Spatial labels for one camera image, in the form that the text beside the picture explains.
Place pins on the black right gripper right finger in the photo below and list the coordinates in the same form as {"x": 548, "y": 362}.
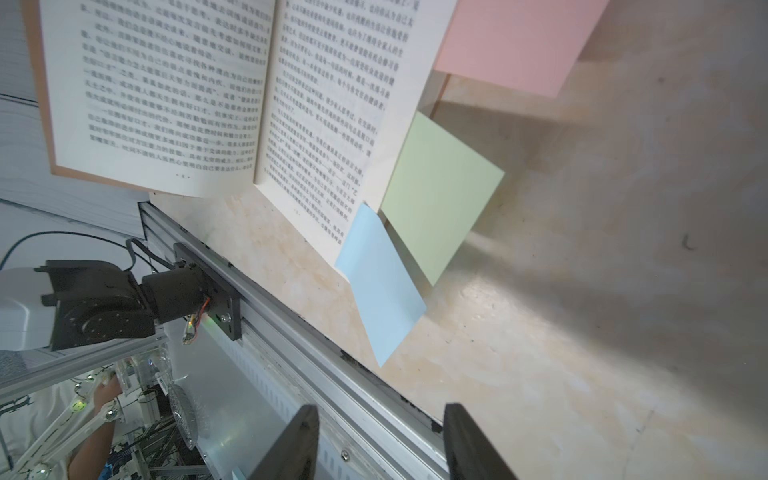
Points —
{"x": 469, "y": 453}

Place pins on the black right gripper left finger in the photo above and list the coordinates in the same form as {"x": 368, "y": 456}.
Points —
{"x": 294, "y": 454}

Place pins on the blue sticky note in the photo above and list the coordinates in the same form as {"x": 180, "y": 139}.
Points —
{"x": 388, "y": 302}

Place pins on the green sticky note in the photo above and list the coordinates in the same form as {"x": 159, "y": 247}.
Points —
{"x": 438, "y": 190}

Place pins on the brown paperback book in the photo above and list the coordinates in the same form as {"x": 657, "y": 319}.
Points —
{"x": 308, "y": 102}

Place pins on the pink sticky note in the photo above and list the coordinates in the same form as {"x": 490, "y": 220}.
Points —
{"x": 521, "y": 45}

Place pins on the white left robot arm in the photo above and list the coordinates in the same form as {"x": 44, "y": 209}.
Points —
{"x": 67, "y": 304}

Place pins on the person hand behind rail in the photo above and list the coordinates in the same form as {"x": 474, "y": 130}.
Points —
{"x": 107, "y": 392}

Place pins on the aluminium front rail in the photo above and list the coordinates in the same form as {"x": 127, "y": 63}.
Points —
{"x": 242, "y": 390}

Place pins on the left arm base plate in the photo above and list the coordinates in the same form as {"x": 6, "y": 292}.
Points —
{"x": 220, "y": 300}

